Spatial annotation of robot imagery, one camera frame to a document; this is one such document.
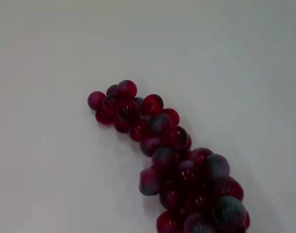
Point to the dark red grape bunch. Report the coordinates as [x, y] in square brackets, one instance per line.
[177, 145]

